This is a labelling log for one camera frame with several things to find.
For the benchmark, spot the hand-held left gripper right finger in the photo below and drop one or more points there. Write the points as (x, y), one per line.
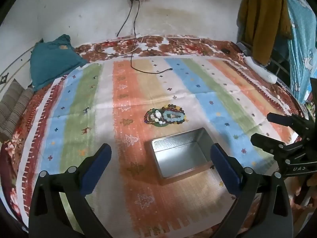
(224, 169)

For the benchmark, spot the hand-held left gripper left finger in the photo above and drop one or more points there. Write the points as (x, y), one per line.
(96, 169)

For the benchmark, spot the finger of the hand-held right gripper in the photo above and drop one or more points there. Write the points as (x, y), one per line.
(281, 119)
(268, 143)

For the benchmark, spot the silver metal tin box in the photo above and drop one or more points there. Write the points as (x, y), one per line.
(183, 155)

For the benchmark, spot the green jade bangle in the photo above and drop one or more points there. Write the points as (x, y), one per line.
(158, 125)

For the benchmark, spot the striped pastel mat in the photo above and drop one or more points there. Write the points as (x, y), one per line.
(118, 99)

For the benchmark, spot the teal printed curtain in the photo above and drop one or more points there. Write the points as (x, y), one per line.
(301, 37)

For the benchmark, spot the mustard yellow jacket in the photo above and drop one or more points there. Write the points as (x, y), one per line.
(262, 22)

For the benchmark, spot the brown striped cushion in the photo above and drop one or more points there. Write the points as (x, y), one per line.
(14, 106)

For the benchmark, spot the teal pillow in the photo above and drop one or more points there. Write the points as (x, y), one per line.
(53, 59)

